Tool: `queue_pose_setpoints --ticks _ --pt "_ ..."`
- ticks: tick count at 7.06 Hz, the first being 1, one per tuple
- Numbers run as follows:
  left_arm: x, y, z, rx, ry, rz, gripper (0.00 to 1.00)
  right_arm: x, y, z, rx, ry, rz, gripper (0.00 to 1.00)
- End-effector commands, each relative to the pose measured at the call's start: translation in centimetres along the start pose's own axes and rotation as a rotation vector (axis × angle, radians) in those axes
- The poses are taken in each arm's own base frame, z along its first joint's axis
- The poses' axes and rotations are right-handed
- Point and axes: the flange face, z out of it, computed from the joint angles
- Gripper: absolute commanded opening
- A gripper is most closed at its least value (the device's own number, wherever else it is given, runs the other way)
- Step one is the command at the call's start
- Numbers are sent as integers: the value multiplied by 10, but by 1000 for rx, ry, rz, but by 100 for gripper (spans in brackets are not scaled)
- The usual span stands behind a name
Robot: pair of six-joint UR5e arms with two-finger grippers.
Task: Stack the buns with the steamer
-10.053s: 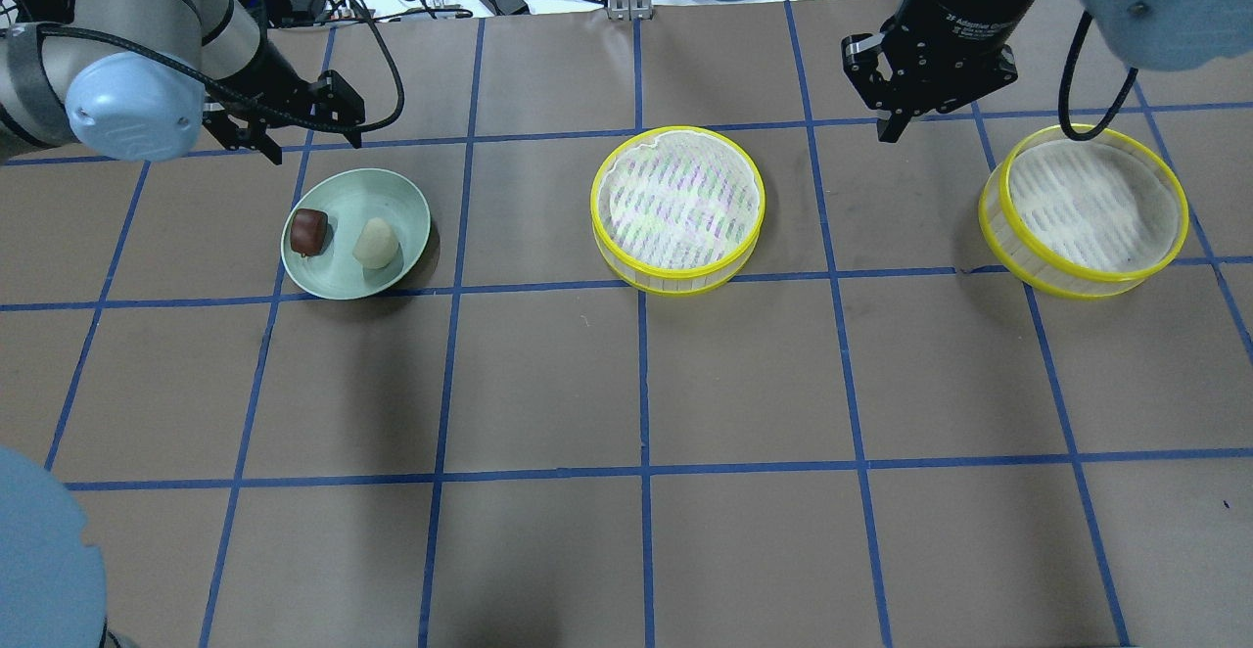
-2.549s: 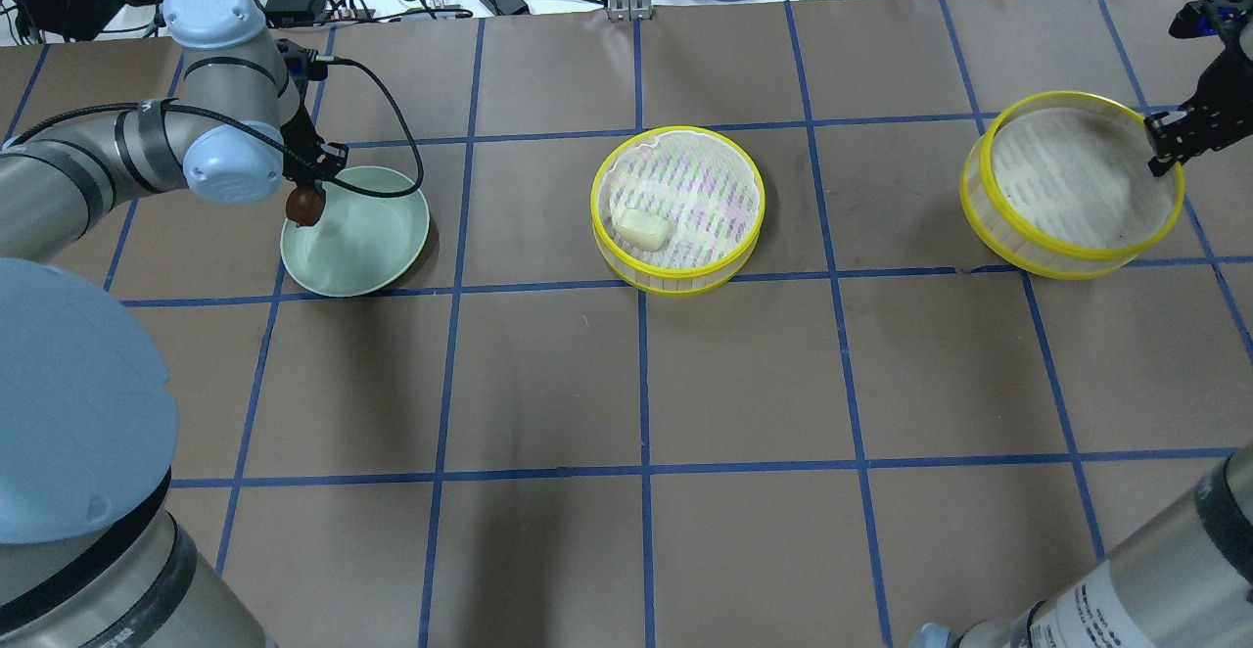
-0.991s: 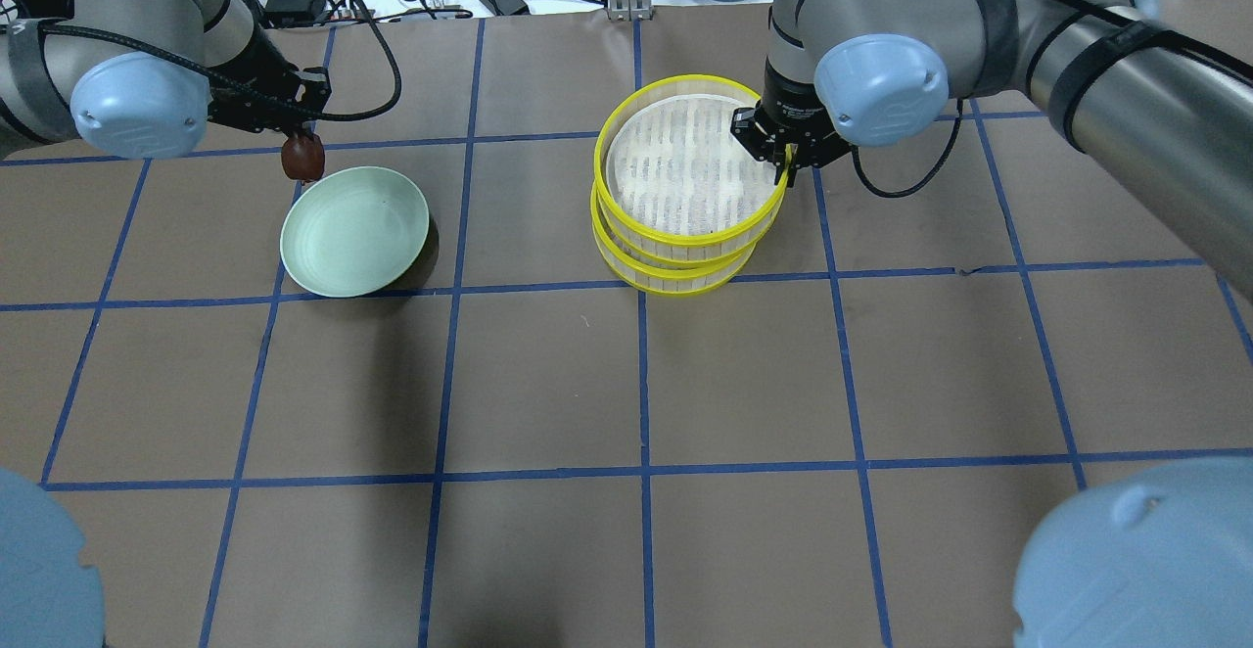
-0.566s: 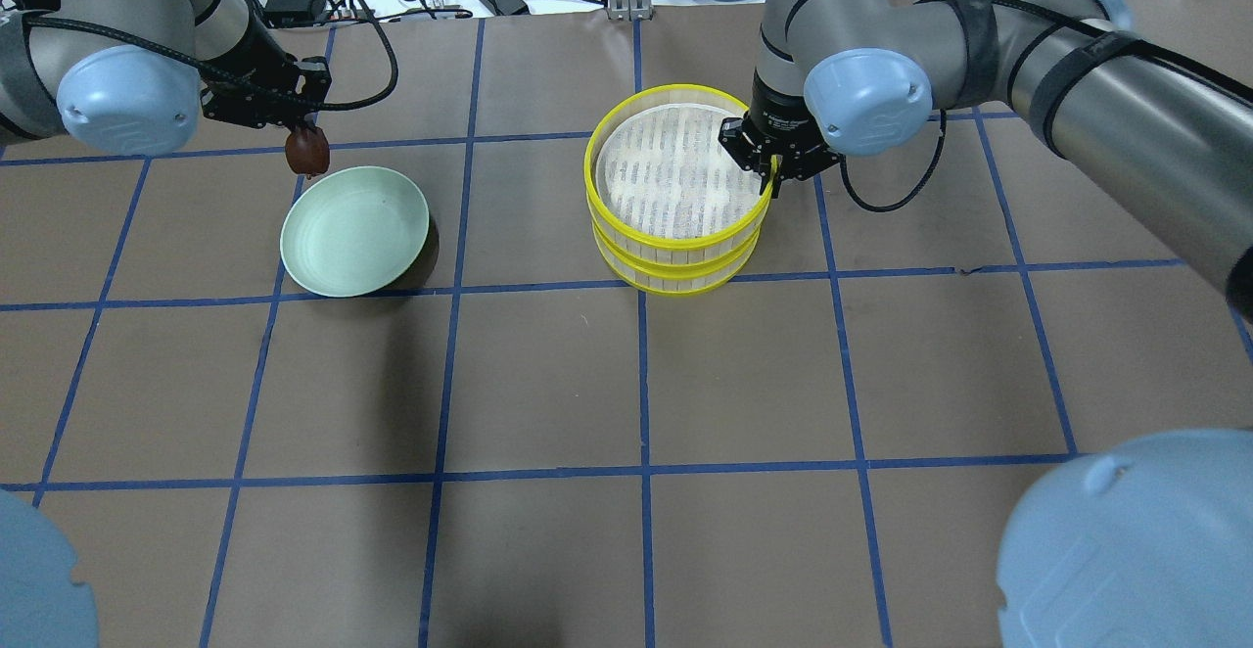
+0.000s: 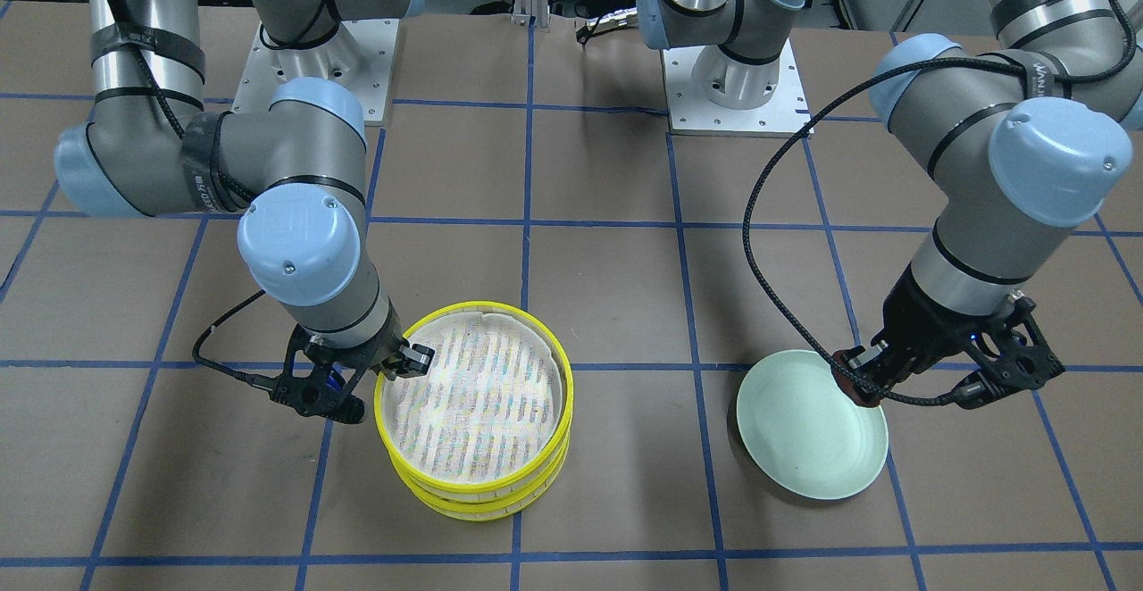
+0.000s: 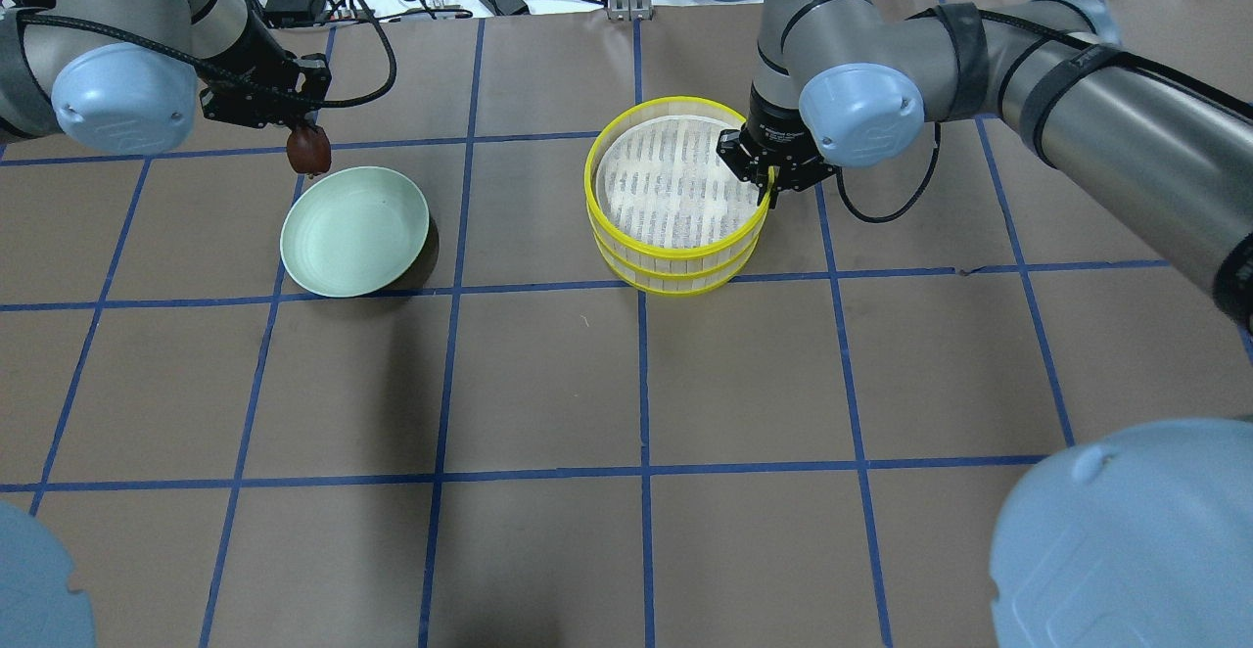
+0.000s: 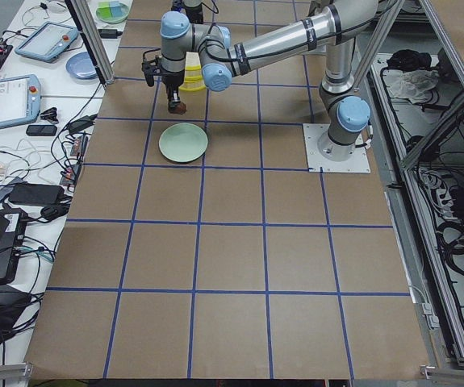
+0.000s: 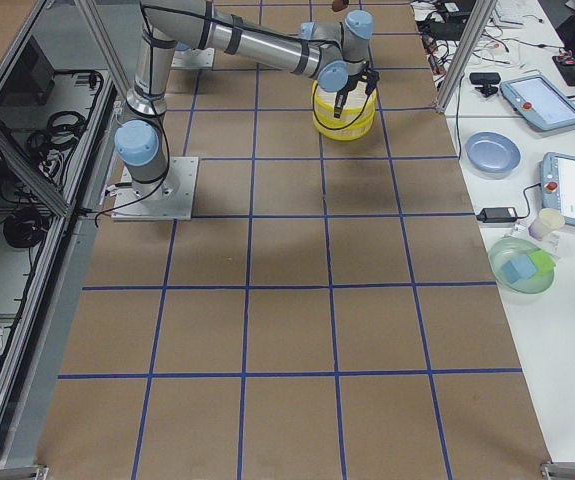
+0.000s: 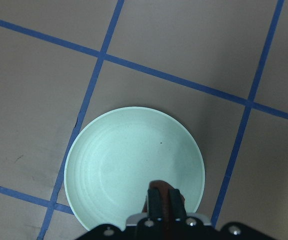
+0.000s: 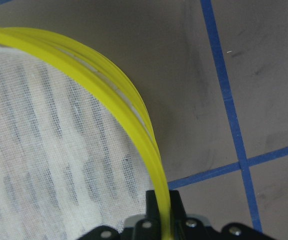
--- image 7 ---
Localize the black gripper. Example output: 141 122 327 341
162 71 183 106

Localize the black power brick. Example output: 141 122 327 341
8 183 64 206

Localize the yellow steamer basket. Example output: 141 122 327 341
179 75 206 92
185 52 203 81

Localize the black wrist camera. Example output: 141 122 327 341
141 57 163 87

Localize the near teach pendant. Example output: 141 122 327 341
0 74 41 129

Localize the light green plate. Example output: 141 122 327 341
158 123 208 163

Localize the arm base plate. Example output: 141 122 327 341
303 123 370 174

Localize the black phone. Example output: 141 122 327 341
26 124 57 137

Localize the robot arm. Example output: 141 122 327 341
157 1 378 114

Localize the blue plate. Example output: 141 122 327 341
65 52 97 80

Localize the green plate with blocks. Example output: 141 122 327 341
95 1 130 24

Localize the crumpled white cloth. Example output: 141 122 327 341
388 70 439 104

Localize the aluminium frame post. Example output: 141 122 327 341
65 0 115 87

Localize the far teach pendant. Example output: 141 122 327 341
15 22 79 63

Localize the teach pendant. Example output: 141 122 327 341
0 74 41 129
15 22 79 63

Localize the black power adapter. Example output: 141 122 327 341
98 28 123 39

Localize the brown bun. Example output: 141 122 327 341
168 102 186 115

